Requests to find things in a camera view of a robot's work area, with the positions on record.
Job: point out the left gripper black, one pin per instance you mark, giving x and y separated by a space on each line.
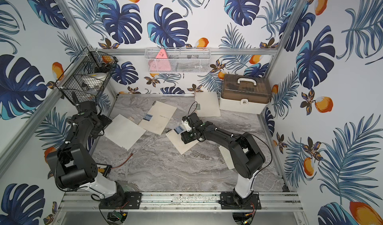
83 105

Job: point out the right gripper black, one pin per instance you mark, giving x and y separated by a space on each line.
185 138

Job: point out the torn cream page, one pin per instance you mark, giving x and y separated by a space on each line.
227 157
123 132

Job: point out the large cream spiral notebook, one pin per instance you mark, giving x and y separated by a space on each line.
158 117

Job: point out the B5 spiral notebook blue label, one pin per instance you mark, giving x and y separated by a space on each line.
174 135

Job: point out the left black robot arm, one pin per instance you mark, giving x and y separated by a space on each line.
72 166

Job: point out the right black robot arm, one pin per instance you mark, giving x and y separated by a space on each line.
247 157

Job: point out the cream notebook green label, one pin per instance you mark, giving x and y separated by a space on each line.
208 104

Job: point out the orange black small tool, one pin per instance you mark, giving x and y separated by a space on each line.
104 169

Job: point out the white storage box brown lid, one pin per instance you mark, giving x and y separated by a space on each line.
244 94

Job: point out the pink triangle ruler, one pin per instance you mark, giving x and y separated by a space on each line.
160 63

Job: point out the black wire basket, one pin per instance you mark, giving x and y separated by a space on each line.
88 76

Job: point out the clear wall shelf basket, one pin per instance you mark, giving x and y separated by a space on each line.
184 60

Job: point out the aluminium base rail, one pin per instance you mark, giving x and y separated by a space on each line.
186 202

